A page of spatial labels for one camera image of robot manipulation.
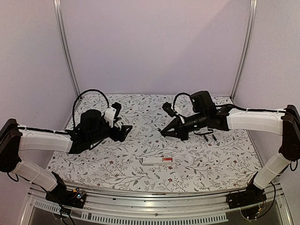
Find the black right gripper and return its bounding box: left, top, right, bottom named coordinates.
left=161, top=112, right=208, bottom=142

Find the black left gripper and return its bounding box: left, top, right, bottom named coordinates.
left=88, top=121, right=133, bottom=146

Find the red AAA battery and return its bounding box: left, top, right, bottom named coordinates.
left=162, top=157, right=173, bottom=162

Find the white slim remote control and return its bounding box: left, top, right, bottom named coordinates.
left=142, top=157, right=173, bottom=165

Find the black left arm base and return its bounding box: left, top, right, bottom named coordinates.
left=45, top=172, right=86, bottom=209

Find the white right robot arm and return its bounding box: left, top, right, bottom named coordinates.
left=160, top=90, right=300, bottom=204

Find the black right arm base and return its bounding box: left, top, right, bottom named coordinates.
left=226, top=186, right=267, bottom=220

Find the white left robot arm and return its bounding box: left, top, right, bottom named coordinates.
left=0, top=110, right=133, bottom=203

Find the floral patterned table mat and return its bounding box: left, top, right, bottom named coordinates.
left=47, top=94, right=261, bottom=193

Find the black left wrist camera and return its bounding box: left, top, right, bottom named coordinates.
left=104, top=102, right=121, bottom=128

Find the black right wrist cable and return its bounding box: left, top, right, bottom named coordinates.
left=172, top=92, right=193, bottom=115

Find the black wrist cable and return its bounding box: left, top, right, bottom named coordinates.
left=72, top=89, right=111, bottom=128
left=172, top=92, right=193, bottom=115

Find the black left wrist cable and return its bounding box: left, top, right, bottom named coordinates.
left=72, top=89, right=111, bottom=128

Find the aluminium front rail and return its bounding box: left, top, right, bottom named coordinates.
left=20, top=182, right=296, bottom=225

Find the left aluminium corner post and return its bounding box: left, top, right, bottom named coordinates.
left=53, top=0, right=80, bottom=97

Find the aluminium corner post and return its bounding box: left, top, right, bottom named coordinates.
left=53, top=0, right=80, bottom=97
left=230, top=0, right=258, bottom=102

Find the right aluminium corner post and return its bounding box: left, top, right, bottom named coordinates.
left=230, top=0, right=258, bottom=102

